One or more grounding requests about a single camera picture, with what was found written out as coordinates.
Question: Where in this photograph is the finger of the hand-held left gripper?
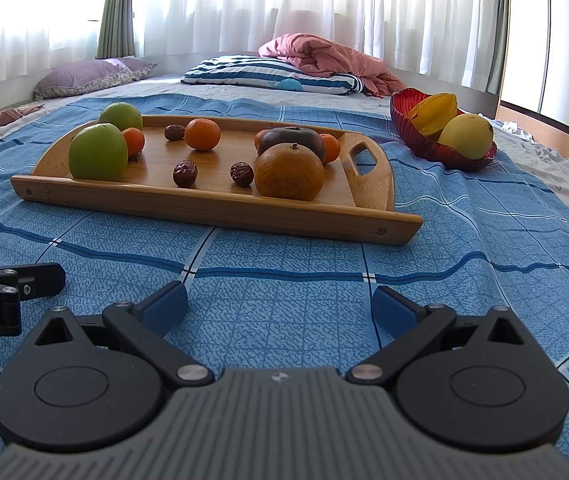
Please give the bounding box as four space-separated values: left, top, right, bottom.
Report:
0 262 66 303

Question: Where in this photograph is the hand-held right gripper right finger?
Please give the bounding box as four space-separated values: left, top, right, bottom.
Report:
347 285 528 387

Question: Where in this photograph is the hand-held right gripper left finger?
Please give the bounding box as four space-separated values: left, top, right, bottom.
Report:
34 280 215 389

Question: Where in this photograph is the wooden tray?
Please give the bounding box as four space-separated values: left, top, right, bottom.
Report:
10 114 424 246

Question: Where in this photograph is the large green apple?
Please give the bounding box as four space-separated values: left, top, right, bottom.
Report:
68 122 129 182

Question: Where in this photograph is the large brownish orange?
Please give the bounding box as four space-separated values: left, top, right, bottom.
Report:
254 142 325 201

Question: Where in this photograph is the bright orange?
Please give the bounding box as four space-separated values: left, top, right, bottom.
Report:
184 117 222 152

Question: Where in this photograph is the small green apple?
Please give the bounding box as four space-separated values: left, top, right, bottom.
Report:
98 102 144 132

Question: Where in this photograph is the dark persimmon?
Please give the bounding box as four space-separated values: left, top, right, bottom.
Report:
257 126 326 161

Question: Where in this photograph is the blue checked blanket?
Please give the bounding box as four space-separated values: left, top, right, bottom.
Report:
0 92 569 471

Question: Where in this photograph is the pile of clothes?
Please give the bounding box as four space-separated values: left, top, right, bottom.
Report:
0 100 45 146

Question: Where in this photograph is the red glass bowl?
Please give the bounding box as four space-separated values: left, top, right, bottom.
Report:
389 88 498 172

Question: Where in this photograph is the yellow mango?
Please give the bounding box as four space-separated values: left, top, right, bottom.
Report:
437 113 494 160

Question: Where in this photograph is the yellow starfruit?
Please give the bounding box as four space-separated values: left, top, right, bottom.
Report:
407 92 458 137

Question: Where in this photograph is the purple pillow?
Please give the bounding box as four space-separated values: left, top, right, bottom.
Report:
33 57 158 101

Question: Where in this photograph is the white crumpled cloth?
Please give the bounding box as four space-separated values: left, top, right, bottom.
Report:
492 117 569 196

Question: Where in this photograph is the bed with grey sheet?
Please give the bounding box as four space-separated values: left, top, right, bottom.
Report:
0 50 569 226

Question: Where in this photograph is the white sheer curtain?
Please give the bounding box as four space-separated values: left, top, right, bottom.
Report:
0 0 110 93
132 0 495 93

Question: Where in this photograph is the blue white striped pillow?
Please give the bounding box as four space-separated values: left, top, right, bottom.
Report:
180 55 365 96

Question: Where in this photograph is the pink quilt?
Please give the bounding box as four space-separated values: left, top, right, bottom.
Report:
258 33 408 98

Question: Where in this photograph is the green curtain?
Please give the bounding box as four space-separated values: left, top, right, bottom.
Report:
487 0 511 96
95 0 138 60

